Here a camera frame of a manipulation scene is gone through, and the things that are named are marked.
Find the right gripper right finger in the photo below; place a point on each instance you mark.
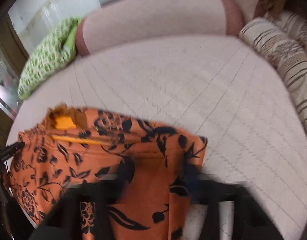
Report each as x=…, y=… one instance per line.
x=250, y=220

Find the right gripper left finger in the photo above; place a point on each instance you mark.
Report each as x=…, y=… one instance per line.
x=64, y=220

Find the orange black floral garment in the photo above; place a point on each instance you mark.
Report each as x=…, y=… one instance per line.
x=72, y=146

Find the wooden glass door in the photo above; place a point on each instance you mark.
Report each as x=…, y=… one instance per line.
x=12, y=61

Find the green white patterned pillow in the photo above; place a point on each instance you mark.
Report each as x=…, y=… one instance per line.
x=52, y=54

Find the striped beige quilt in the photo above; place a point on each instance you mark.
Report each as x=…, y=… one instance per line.
x=283, y=43

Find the pink quilted bolster cushion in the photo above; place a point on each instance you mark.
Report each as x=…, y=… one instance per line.
x=123, y=21

